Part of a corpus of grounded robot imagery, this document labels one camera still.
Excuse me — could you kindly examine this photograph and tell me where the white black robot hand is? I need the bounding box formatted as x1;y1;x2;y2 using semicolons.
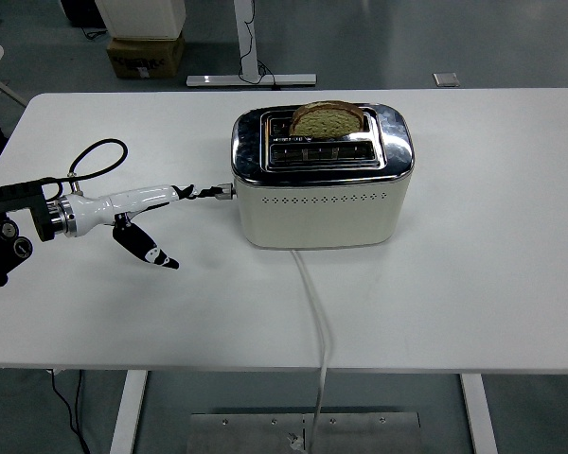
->
70;182;223;271

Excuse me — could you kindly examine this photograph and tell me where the cream and chrome toaster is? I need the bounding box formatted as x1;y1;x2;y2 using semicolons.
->
230;101;416;250

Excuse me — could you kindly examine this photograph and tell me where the brown bread slice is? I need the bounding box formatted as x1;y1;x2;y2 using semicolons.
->
289;99;364;139

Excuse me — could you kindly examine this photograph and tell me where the brown cardboard box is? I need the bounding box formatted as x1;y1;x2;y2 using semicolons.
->
105;31;186;79

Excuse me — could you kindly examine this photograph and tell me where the white container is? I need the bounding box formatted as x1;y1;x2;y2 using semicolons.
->
94;0;187;41

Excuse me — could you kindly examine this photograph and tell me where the black box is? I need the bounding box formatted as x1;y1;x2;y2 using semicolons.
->
60;0;108;28

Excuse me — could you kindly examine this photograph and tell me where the white table leg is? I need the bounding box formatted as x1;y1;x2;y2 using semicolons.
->
459;374;499;454
108;371;149;454

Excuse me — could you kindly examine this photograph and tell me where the white desk leg with foot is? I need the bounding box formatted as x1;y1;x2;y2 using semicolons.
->
186;0;318;89

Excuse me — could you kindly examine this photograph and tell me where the grey metal plate with screws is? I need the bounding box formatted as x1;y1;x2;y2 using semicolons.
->
186;412;423;454

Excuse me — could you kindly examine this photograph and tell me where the black straight cable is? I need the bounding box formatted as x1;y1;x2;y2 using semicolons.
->
74;371;84;431

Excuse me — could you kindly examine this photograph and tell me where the black winding cable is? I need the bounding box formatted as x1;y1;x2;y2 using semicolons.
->
50;370;92;454

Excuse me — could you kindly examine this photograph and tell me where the black cable on desk leg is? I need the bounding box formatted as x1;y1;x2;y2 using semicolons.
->
239;0;286;91

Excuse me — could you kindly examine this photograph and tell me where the white toaster power cord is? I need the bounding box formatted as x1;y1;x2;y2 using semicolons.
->
288;249;335;454

